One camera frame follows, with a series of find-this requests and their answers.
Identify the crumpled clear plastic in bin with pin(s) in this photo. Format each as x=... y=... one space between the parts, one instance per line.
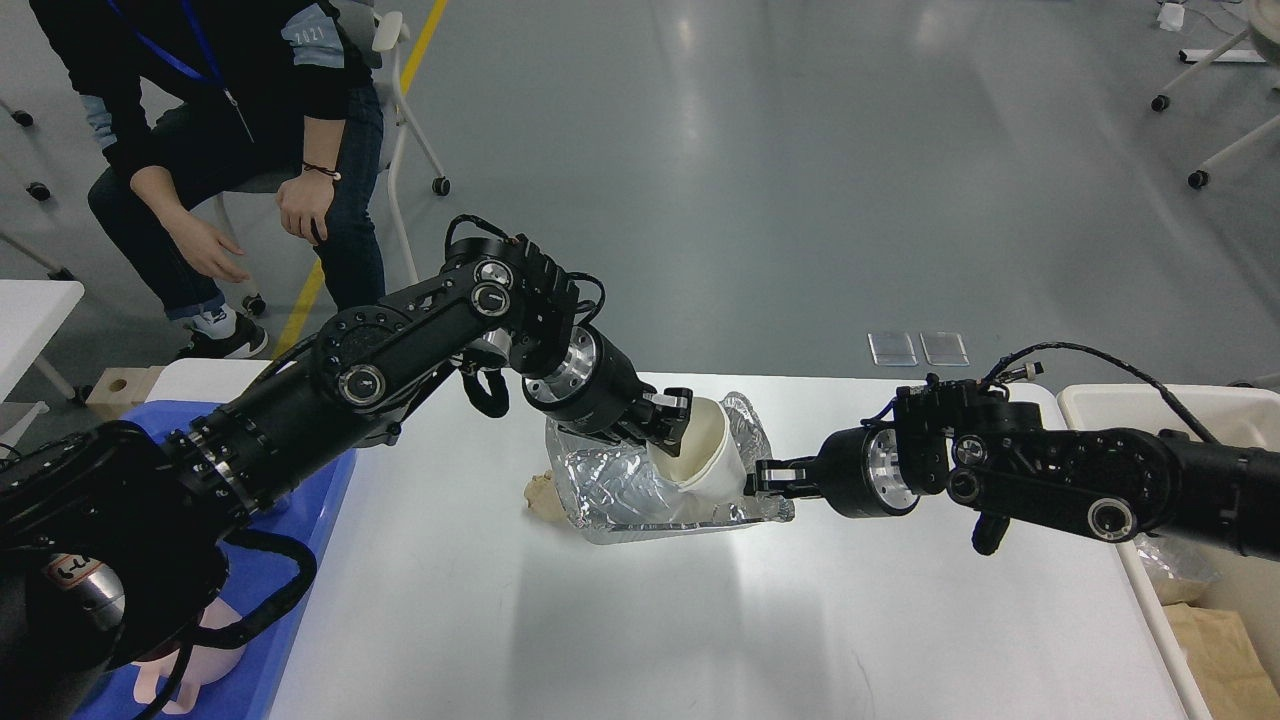
x=1177 y=570

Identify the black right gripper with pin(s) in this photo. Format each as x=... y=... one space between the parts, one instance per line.
x=856 y=471

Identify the white rolling chair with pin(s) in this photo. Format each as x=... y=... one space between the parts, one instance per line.
x=379 y=36

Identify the aluminium foil tray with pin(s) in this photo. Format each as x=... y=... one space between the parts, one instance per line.
x=613 y=494

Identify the clear floor plate right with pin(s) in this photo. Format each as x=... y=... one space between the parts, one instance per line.
x=942 y=348

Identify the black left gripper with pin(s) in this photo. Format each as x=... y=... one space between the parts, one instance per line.
x=595 y=393

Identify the seated person in black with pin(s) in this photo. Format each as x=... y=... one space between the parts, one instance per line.
x=187 y=99

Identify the wooden block with hole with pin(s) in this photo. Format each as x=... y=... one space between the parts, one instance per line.
x=120 y=389

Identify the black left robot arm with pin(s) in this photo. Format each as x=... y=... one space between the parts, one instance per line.
x=120 y=547

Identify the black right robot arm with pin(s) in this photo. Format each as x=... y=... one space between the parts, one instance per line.
x=970 y=441

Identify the brown paper ball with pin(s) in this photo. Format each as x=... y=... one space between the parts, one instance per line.
x=542 y=498

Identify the white plastic bin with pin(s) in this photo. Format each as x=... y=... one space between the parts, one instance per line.
x=1240 y=417

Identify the clear floor plate left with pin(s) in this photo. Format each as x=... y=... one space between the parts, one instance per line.
x=892 y=348

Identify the brown paper in bin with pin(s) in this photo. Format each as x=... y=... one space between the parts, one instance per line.
x=1222 y=660

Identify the clear floor plate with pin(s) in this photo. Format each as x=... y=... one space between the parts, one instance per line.
x=892 y=348
x=942 y=348

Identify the small white side table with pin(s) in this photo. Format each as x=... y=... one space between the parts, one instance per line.
x=31 y=314

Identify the person's left hand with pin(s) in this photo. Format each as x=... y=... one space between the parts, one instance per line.
x=303 y=203

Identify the white paper cup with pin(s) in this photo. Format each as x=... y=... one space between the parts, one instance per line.
x=708 y=464

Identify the person's right hand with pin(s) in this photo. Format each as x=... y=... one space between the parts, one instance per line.
x=208 y=250

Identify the pink mug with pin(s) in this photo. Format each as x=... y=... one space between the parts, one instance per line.
x=206 y=666

